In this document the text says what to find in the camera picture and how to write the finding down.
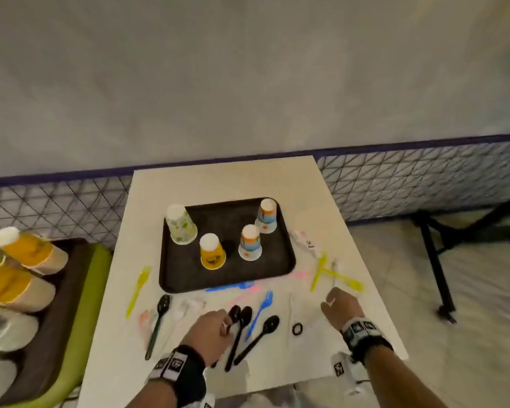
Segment person's right hand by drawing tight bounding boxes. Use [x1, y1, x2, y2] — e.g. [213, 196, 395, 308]
[321, 287, 366, 333]

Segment person's left hand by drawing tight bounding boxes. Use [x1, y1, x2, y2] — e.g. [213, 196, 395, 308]
[181, 309, 235, 368]

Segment white plastic fork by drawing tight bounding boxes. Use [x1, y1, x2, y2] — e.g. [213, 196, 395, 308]
[172, 297, 207, 332]

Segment pink plastic fork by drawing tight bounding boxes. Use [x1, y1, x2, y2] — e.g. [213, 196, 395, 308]
[227, 284, 266, 311]

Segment white tissue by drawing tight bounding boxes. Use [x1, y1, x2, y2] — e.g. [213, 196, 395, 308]
[291, 229, 320, 251]

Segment yellow cartoon paper cup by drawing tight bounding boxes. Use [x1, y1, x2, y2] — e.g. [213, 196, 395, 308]
[199, 233, 227, 271]

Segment blue orange palm paper cup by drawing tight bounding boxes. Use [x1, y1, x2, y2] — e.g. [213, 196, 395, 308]
[237, 224, 263, 262]
[254, 198, 278, 235]

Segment green fruit print paper cup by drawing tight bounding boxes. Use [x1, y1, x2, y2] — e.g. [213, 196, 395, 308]
[165, 203, 198, 246]

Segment dark brown tray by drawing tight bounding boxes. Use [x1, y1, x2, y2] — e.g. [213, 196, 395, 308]
[158, 197, 297, 295]
[0, 237, 95, 408]

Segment stack of yellow paper cups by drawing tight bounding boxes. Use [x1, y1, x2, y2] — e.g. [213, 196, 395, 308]
[0, 262, 56, 314]
[0, 226, 69, 276]

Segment person's left forearm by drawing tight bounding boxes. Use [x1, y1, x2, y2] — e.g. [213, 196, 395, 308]
[125, 377, 179, 408]

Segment person's right forearm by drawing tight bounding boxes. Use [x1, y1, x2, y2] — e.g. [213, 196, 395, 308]
[361, 345, 449, 408]

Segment person's white clothing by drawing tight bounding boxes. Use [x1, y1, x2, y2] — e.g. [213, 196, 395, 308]
[214, 369, 366, 408]

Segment black marker wristband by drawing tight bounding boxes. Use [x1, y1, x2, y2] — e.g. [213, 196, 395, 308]
[341, 317, 395, 365]
[146, 345, 208, 406]

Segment black metal stand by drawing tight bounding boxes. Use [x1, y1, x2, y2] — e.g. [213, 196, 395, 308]
[412, 189, 510, 324]

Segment white table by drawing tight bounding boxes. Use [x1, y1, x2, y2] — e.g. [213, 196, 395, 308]
[77, 156, 409, 408]

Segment wire mesh fence purple frame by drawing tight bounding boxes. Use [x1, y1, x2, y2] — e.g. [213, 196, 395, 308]
[0, 132, 510, 250]

